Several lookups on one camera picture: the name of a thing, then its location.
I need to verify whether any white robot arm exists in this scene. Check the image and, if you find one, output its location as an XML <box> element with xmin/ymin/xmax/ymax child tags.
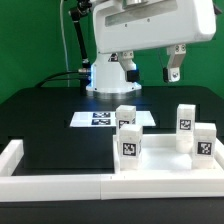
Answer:
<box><xmin>70</xmin><ymin>0</ymin><xmax>222</xmax><ymax>98</ymax></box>

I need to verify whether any black cable bundle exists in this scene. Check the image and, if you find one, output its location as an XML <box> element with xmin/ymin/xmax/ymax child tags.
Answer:
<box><xmin>34</xmin><ymin>6</ymin><xmax>92</xmax><ymax>89</ymax></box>

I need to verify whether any white sheet with markers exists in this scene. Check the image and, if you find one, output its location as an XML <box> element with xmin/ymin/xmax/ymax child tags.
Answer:
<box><xmin>70</xmin><ymin>111</ymin><xmax>155</xmax><ymax>127</ymax></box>

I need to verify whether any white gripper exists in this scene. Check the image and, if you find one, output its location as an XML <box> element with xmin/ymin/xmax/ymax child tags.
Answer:
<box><xmin>93</xmin><ymin>0</ymin><xmax>216</xmax><ymax>83</ymax></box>

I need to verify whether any white square table top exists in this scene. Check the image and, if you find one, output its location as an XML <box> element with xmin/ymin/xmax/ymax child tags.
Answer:
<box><xmin>112</xmin><ymin>133</ymin><xmax>224</xmax><ymax>174</ymax></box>

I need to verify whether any white thin cable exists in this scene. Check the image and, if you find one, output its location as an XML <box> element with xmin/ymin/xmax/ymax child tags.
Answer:
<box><xmin>59</xmin><ymin>0</ymin><xmax>71</xmax><ymax>88</ymax></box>

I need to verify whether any white U-shaped fence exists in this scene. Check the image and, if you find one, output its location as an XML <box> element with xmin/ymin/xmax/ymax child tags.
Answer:
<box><xmin>0</xmin><ymin>140</ymin><xmax>224</xmax><ymax>202</ymax></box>

